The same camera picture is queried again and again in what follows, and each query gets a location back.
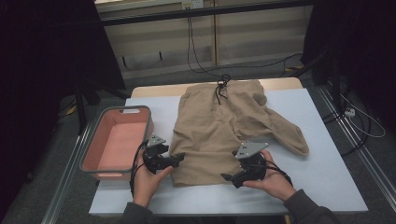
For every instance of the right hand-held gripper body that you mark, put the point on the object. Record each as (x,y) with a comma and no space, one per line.
(249,149)

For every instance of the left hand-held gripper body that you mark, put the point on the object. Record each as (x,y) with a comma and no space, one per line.
(155,140)

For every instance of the pink basket with grey rim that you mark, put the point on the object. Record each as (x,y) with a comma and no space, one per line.
(121,146)

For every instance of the person's left hand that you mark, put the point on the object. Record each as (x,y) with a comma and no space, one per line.
(146,186)

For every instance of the person's right hand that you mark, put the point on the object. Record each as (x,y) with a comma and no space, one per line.
(277,183)

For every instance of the black tripod stand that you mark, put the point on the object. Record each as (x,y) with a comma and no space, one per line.
(81,115)

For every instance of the white power strip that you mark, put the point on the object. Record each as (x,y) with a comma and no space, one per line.
(350,112)

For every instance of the black metal stand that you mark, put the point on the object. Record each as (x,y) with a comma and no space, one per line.
(335,84)

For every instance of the beige wooden cabinet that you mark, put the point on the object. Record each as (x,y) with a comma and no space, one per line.
(255,34)

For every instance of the black horizontal bar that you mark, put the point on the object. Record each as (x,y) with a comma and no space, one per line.
(202,11)

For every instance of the black curtain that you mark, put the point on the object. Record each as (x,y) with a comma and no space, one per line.
(367,46)
(37,62)

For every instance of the aluminium floor rail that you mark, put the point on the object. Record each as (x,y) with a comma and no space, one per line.
(62,186)
(373,168)

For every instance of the white wall socket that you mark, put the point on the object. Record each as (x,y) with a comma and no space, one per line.
(196,3)

